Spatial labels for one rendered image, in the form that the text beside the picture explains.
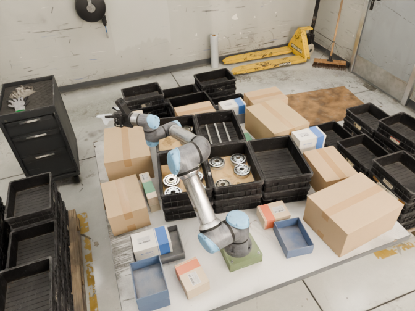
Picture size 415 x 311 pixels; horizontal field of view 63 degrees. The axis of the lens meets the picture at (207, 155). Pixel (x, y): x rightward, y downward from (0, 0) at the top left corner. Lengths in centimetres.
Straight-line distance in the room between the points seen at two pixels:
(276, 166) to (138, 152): 91
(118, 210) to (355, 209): 129
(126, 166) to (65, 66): 304
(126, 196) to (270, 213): 84
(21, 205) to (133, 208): 109
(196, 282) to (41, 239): 132
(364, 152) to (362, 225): 143
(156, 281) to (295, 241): 79
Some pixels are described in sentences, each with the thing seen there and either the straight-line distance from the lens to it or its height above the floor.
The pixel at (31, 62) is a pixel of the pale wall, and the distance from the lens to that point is 514.
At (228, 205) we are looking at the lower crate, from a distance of 207.
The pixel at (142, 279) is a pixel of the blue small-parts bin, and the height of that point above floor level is 77.
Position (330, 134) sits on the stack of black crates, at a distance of 359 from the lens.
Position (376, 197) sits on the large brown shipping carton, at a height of 90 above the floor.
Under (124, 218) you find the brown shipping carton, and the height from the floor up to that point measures 83.
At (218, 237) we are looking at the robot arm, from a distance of 166.
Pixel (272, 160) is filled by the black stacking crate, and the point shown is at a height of 83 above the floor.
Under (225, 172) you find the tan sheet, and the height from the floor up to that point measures 83.
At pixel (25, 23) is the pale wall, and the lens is 498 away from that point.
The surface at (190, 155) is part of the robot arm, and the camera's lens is 160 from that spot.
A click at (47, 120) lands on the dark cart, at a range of 316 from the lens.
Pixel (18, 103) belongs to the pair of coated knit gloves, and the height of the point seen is 89.
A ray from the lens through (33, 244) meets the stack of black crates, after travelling 271.
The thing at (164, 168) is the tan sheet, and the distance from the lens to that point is 225.
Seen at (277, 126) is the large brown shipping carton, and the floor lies 90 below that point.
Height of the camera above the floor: 230
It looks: 40 degrees down
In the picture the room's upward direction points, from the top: 3 degrees counter-clockwise
